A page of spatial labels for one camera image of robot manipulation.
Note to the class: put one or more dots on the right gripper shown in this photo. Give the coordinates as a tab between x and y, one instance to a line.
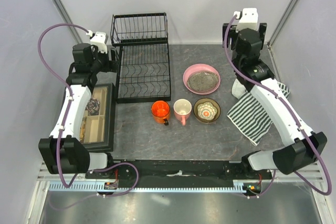
262	30

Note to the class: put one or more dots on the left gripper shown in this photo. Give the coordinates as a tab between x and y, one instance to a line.
111	65

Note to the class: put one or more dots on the pink plate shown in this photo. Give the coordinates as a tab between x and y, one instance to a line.
201	79

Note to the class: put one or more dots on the speckled beige plate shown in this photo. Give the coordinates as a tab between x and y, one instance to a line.
202	85

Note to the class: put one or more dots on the orange mug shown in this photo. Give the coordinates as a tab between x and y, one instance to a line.
161	112

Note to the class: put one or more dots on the pink mug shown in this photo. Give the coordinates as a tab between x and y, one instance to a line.
182	110

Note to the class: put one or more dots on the beige patterned cup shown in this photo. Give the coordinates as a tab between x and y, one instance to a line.
202	100

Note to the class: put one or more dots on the white patterned bowl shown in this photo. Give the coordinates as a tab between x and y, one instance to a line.
207	111

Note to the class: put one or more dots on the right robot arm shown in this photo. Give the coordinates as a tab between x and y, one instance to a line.
301	145

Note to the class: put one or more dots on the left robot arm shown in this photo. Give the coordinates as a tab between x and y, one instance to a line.
62	151

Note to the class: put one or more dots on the white folded cloth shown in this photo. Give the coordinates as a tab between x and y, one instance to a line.
238	90

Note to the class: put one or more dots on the black glass-lid organizer box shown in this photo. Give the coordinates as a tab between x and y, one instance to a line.
88	116

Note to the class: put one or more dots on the green striped towel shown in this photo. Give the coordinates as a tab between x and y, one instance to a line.
250	118

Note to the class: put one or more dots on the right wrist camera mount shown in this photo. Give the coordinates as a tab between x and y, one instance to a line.
247	15

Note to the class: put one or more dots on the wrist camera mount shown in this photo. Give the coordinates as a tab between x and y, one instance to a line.
98	39
247	15

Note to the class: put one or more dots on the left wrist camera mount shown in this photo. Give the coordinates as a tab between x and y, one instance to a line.
98	39

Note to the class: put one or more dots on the black wire dish rack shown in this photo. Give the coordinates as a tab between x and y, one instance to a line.
142	43

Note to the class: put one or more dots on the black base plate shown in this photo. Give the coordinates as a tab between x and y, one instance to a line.
130	179

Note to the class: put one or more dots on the blue cable duct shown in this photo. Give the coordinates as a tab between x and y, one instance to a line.
151	187

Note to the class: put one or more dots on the aluminium frame rail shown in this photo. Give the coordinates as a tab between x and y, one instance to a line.
222	169

